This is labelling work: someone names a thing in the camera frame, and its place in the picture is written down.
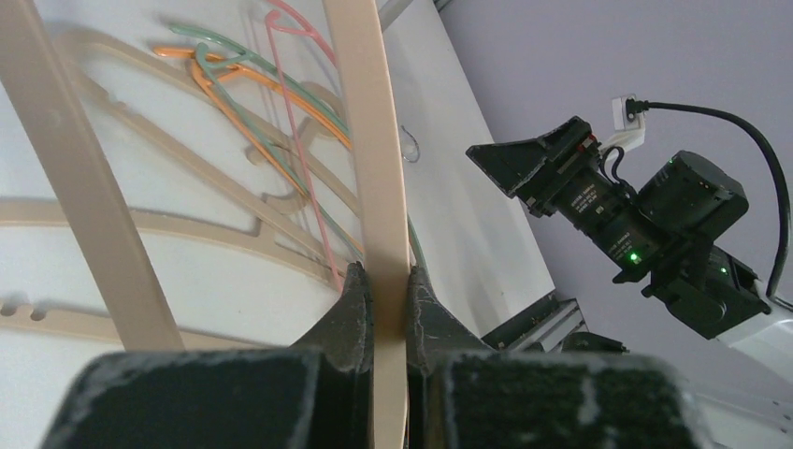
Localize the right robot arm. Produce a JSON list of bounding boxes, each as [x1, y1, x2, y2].
[[467, 117, 792, 380]]

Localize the beige plastic hanger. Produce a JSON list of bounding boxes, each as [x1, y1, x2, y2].
[[54, 29, 360, 225], [0, 117, 348, 286], [1, 1, 410, 448], [1, 301, 266, 350]]

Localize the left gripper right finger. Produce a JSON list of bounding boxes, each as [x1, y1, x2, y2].
[[406, 267, 700, 448]]

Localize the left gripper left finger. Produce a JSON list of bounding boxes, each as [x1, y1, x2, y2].
[[43, 263, 373, 448]]

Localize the right black camera cable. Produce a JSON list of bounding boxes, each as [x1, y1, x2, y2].
[[626, 98, 793, 305]]

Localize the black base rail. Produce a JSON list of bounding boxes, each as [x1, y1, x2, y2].
[[482, 294, 629, 355]]

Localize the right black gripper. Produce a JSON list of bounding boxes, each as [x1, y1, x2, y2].
[[466, 116, 663, 273]]

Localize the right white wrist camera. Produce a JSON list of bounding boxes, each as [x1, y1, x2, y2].
[[599, 94, 646, 155]]

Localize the green wire hanger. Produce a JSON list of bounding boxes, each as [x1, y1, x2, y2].
[[168, 23, 428, 274]]

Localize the pink wire hanger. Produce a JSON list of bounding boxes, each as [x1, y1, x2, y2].
[[265, 9, 343, 293]]

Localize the orange wire hanger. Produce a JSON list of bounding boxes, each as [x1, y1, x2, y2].
[[148, 43, 363, 258]]

